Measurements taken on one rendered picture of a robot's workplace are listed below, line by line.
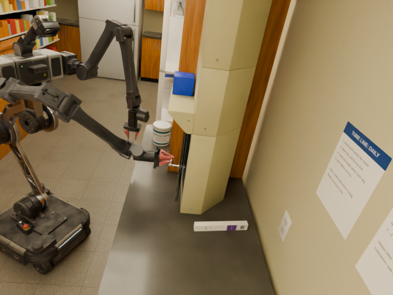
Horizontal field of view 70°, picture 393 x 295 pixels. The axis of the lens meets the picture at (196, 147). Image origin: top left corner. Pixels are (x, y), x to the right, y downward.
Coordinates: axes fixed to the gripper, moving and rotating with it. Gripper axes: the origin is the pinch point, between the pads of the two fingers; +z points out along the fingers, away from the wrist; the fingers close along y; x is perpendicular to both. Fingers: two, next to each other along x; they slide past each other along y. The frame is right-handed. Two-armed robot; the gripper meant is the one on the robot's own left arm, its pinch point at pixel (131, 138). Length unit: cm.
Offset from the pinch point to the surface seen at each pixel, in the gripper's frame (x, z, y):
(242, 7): -45, -85, 44
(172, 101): -35, -42, 23
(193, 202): -46, 7, 40
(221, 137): -43, -30, 47
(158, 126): 22.5, 1.0, 14.9
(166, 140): 21.9, 10.8, 21.2
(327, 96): -65, -63, 76
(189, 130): -46, -34, 32
